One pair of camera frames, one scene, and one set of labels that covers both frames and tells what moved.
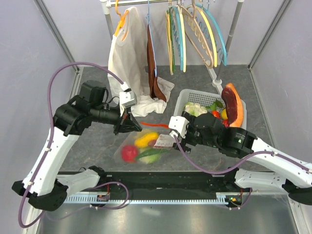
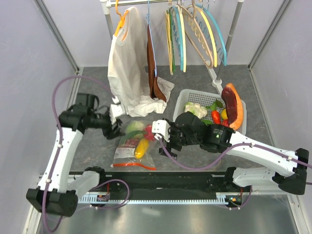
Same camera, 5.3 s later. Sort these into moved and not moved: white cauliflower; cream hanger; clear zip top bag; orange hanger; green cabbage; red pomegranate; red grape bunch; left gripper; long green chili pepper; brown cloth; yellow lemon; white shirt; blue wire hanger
Moved: long green chili pepper; red pomegranate; clear zip top bag; green cabbage; red grape bunch; left gripper
Not moved: white cauliflower; white shirt; brown cloth; blue wire hanger; orange hanger; yellow lemon; cream hanger
